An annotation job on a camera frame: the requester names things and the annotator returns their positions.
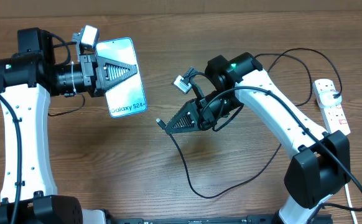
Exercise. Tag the blue Galaxy smartphone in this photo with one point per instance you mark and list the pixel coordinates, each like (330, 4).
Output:
(123, 88)

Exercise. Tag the white charger plug adapter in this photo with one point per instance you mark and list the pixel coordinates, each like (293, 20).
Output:
(329, 98)

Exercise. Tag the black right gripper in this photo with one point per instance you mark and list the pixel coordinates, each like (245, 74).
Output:
(193, 108)

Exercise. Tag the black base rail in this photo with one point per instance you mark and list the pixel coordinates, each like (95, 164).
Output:
(250, 219)

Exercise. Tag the white power strip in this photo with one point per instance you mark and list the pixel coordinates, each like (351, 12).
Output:
(334, 116)

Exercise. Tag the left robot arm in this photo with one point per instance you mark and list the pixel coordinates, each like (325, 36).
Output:
(28, 81)

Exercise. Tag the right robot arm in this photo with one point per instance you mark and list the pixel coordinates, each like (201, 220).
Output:
(319, 159)

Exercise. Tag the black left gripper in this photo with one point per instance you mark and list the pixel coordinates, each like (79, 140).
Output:
(93, 66)

